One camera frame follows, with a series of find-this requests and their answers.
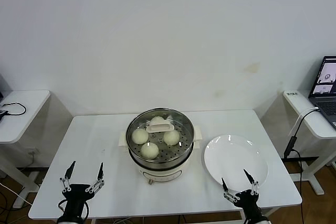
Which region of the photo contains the stainless steel steamer basket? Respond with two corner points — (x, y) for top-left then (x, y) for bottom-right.
(125, 108), (195, 164)

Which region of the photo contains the white flat cable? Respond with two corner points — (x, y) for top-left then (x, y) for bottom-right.
(288, 105), (320, 136)

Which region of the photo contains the black cable with adapter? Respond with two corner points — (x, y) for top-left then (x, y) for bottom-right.
(283, 107), (320, 161)

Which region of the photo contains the white steamed baozi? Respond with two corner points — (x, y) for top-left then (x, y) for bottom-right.
(163, 129), (181, 146)
(131, 129), (149, 145)
(150, 115), (166, 126)
(140, 142), (160, 160)

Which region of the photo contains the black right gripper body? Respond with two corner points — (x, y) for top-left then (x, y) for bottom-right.
(232, 189), (264, 221)

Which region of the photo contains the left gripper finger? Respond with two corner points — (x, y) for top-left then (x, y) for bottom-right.
(85, 162), (106, 193)
(59, 161), (76, 193)

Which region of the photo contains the cream electric cooker pot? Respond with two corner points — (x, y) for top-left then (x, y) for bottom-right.
(117, 125), (203, 186)

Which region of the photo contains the white side table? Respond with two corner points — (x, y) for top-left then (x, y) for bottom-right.
(282, 89), (336, 196)
(0, 90), (50, 209)

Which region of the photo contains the black looped cable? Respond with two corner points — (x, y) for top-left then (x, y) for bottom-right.
(0, 102), (26, 117)

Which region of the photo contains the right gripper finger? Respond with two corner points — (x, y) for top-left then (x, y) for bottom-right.
(221, 177), (238, 204)
(243, 168), (260, 196)

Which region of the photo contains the white floor cable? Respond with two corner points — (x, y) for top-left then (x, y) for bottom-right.
(0, 183), (34, 205)

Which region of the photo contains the white rectangular table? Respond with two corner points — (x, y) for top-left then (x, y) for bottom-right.
(27, 108), (302, 224)

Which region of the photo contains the white round plate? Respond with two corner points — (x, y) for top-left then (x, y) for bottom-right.
(203, 134), (269, 193)

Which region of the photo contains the dark grey open laptop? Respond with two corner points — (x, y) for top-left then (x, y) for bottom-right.
(308, 55), (336, 129)
(0, 76), (11, 124)

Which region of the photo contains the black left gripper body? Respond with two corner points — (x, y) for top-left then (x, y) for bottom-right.
(60, 183), (97, 221)

